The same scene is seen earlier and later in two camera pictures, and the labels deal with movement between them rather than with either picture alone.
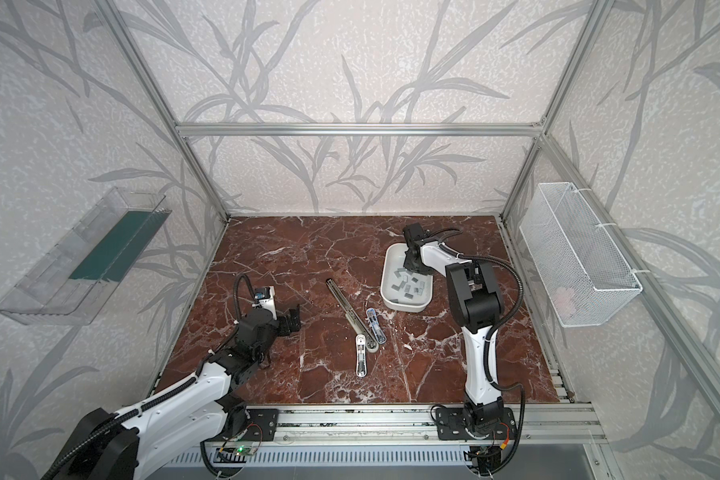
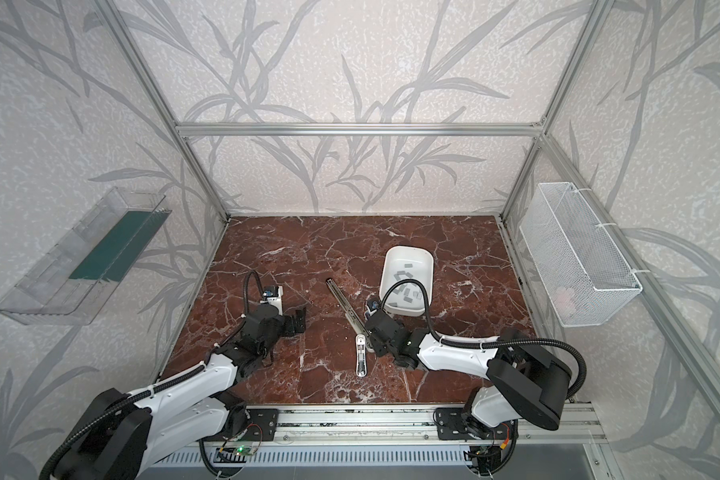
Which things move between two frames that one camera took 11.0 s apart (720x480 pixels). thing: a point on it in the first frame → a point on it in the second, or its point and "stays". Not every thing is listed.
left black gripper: [285, 320] stays
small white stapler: [361, 358] stays
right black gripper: [414, 240] → [373, 327]
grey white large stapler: [369, 340] stays
